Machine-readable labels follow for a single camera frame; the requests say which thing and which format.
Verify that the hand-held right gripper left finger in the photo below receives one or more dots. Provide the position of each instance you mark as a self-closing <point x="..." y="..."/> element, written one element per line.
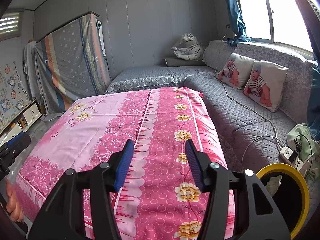
<point x="122" y="165"/>

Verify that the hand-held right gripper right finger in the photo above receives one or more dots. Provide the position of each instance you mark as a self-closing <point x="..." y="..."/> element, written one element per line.
<point x="195" y="165"/>

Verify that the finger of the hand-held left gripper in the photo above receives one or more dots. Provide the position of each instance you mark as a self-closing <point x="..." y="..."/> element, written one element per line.
<point x="20" y="141"/>

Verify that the yellow rimmed trash bin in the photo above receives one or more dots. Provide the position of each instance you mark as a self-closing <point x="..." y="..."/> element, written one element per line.
<point x="303" y="195"/>

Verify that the person's left hand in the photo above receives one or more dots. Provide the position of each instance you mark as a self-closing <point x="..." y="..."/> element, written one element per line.
<point x="13" y="200"/>

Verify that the white tv cabinet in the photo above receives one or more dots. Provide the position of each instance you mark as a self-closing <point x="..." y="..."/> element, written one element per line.
<point x="30" y="112"/>

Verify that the pink floral tablecloth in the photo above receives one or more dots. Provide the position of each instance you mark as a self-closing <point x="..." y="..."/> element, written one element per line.
<point x="100" y="120"/>

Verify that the grey quilted sofa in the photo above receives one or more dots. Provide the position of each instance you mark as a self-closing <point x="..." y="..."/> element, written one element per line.
<point x="225" y="105"/>

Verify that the white hanging garment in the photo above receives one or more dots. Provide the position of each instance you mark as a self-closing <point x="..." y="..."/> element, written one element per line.
<point x="30" y="67"/>

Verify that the striped grey bed sheet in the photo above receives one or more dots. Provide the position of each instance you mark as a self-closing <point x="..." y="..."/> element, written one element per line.
<point x="72" y="67"/>

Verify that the white power strip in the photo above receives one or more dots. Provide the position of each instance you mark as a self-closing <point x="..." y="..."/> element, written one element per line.
<point x="287" y="155"/>

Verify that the baby print pillow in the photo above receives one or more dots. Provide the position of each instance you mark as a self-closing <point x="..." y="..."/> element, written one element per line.
<point x="265" y="87"/>
<point x="233" y="72"/>

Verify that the black power adapter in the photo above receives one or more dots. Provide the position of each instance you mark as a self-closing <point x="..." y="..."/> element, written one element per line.
<point x="295" y="152"/>

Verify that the grey cushion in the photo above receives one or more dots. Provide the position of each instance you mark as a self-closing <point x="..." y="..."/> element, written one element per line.
<point x="172" y="62"/>

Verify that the light green cloth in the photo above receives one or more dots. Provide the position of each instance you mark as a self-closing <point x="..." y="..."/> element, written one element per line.
<point x="300" y="132"/>

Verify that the window blind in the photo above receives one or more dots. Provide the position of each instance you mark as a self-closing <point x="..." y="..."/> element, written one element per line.
<point x="10" y="25"/>

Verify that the white tiger plush toy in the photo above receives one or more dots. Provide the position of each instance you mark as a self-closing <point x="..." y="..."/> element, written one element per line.
<point x="191" y="47"/>

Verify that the dark blue curtain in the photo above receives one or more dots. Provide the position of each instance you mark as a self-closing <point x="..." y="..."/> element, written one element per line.
<point x="313" y="100"/>

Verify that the window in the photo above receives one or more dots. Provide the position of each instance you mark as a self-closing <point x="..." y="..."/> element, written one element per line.
<point x="285" y="12"/>

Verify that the cartoon wall poster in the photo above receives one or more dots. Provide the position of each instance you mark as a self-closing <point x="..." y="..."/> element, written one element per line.
<point x="10" y="97"/>

